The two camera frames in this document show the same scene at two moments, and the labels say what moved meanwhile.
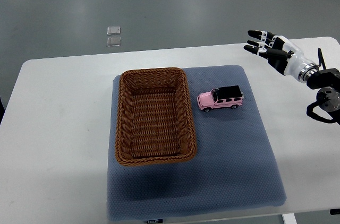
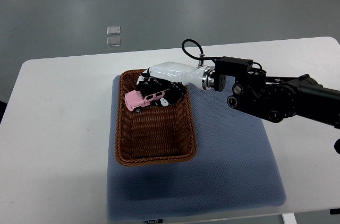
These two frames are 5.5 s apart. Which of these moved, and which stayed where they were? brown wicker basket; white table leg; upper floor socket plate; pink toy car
Moved: pink toy car
Stayed: white table leg; upper floor socket plate; brown wicker basket
